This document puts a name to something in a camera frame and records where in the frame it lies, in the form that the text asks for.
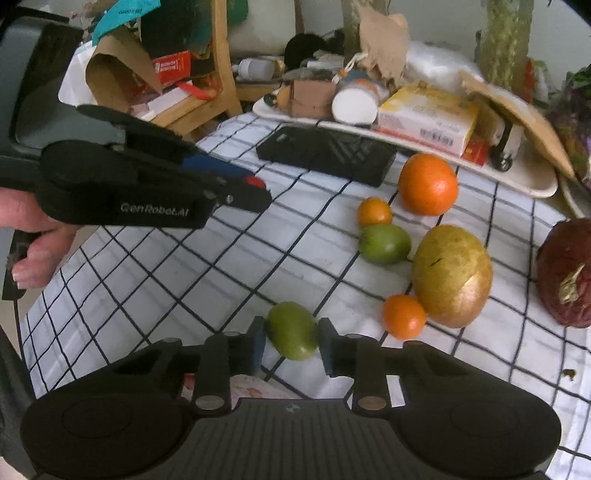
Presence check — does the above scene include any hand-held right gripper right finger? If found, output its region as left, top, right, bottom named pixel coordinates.
left=318, top=318, right=468, bottom=415

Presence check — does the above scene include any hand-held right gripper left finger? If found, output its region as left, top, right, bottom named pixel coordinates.
left=111, top=318, right=267, bottom=417

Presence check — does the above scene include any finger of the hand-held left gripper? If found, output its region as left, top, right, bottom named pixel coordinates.
left=78, top=104, right=269, bottom=190
left=196, top=176, right=274, bottom=214

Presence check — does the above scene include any green lime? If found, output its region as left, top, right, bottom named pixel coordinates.
left=266, top=301, right=320, bottom=361
left=359, top=224, right=412, bottom=265

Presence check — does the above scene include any person's left hand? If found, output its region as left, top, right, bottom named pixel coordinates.
left=0, top=186, right=78, bottom=290

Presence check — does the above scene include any black-checked white tablecloth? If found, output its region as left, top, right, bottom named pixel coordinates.
left=18, top=111, right=591, bottom=480

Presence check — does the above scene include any small orange tangerine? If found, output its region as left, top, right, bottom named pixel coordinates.
left=358, top=197, right=393, bottom=228
left=383, top=294, right=427, bottom=339

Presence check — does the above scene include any black flat box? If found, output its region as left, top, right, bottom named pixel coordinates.
left=255, top=126, right=398, bottom=187

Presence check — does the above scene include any wooden chair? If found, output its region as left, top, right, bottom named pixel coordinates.
left=139, top=0, right=244, bottom=139

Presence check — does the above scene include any white plastic bottle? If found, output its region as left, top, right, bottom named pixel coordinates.
left=232, top=58, right=277, bottom=80

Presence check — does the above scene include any red and white box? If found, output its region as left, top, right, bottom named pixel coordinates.
left=152, top=50, right=193, bottom=86

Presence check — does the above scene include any small cardboard box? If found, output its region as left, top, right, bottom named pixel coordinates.
left=288, top=79, right=336, bottom=119

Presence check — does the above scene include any brown paper bag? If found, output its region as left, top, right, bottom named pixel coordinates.
left=85, top=30, right=163, bottom=114

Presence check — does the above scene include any grey appliance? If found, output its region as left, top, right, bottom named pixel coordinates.
left=0, top=21, right=86, bottom=162

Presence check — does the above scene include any white round container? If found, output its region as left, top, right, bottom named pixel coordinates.
left=331, top=78, right=391, bottom=125

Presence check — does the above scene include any yellow-green mango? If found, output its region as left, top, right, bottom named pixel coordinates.
left=412, top=224, right=493, bottom=329

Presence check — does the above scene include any black cloth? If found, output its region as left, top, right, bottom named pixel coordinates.
left=283, top=28, right=345, bottom=70

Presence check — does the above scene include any teal paper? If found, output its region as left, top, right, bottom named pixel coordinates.
left=91, top=0, right=162, bottom=46

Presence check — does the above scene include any large orange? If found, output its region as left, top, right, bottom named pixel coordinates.
left=398, top=154, right=459, bottom=217

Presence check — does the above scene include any yellow and white carton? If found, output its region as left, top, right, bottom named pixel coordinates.
left=377, top=86, right=481, bottom=158

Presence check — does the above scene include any torn brown paper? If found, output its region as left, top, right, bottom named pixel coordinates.
left=358, top=4, right=411, bottom=88

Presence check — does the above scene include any white plastic bag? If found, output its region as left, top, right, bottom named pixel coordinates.
left=405, top=41, right=483, bottom=95

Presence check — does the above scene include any small red box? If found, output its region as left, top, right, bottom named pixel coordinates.
left=462, top=138, right=491, bottom=167

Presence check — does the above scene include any dark red fruit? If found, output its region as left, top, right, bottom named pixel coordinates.
left=536, top=218, right=591, bottom=329

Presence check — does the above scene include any cream oval tray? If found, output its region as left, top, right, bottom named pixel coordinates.
left=252, top=95, right=559, bottom=199

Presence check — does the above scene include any white toy car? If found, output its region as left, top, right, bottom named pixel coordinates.
left=482, top=108, right=525, bottom=172

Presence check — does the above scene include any cream plate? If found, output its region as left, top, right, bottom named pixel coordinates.
left=556, top=173, right=591, bottom=220

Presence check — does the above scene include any bent cardboard sheet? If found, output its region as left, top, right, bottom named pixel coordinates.
left=459, top=69, right=575, bottom=181

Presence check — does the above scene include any green mossy pole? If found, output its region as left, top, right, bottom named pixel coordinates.
left=479, top=0, right=535, bottom=88

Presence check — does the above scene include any purple-green leafy plant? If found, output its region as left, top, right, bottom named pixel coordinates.
left=547, top=65, right=591, bottom=185

